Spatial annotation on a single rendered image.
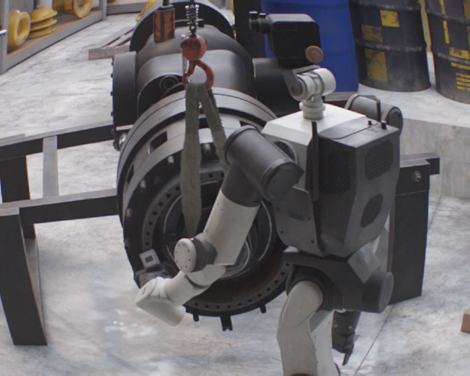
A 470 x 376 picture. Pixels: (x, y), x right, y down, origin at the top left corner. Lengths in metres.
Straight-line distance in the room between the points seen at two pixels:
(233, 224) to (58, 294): 2.29
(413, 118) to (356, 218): 3.01
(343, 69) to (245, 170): 3.39
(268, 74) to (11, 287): 1.44
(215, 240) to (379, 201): 0.39
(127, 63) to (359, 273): 1.92
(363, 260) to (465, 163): 2.87
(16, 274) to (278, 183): 1.85
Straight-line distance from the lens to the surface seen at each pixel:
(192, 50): 2.50
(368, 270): 2.45
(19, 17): 9.83
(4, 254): 3.79
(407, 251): 4.07
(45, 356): 3.89
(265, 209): 2.82
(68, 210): 3.78
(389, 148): 2.32
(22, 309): 3.90
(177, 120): 2.96
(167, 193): 2.68
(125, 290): 4.47
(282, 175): 2.17
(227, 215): 2.25
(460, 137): 5.23
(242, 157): 2.20
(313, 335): 2.56
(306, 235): 2.37
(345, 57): 5.55
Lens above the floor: 1.95
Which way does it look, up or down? 21 degrees down
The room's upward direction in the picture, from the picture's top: 4 degrees counter-clockwise
